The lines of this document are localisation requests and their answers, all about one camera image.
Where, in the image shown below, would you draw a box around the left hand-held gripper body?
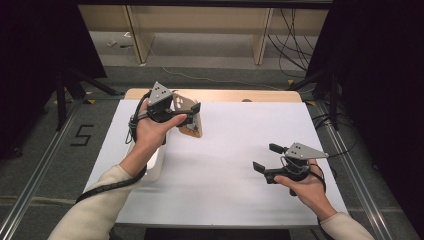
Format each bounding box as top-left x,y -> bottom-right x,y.
145,81 -> 188,124

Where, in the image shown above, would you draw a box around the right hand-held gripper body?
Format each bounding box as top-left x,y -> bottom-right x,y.
264,142 -> 329,185

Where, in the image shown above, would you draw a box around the beige printed phone case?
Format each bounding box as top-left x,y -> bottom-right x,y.
171,92 -> 204,139

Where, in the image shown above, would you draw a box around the person's left hand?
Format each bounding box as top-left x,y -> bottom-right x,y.
134,99 -> 188,158

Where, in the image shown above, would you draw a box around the person's right hand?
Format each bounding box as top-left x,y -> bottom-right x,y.
273,159 -> 338,221

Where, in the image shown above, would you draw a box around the white table sheet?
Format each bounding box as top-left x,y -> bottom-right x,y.
83,99 -> 348,228

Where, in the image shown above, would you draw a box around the black metal stand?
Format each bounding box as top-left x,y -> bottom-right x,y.
54,68 -> 126,131
288,68 -> 341,131

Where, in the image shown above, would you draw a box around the beige wooden shelf unit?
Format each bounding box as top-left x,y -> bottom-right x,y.
77,4 -> 329,66

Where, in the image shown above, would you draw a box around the black curtain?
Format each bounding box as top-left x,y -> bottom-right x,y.
0,0 -> 108,159
305,0 -> 424,239

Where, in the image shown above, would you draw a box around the white floor cable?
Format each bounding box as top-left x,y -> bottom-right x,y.
146,43 -> 288,92

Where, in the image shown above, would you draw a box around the right hand-held gripper cable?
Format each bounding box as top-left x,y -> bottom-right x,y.
309,162 -> 338,194

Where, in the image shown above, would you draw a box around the metal floor rail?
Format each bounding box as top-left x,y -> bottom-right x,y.
314,99 -> 398,240
0,98 -> 84,240

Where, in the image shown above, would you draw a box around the black floor cables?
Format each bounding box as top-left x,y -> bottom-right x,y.
267,8 -> 318,79

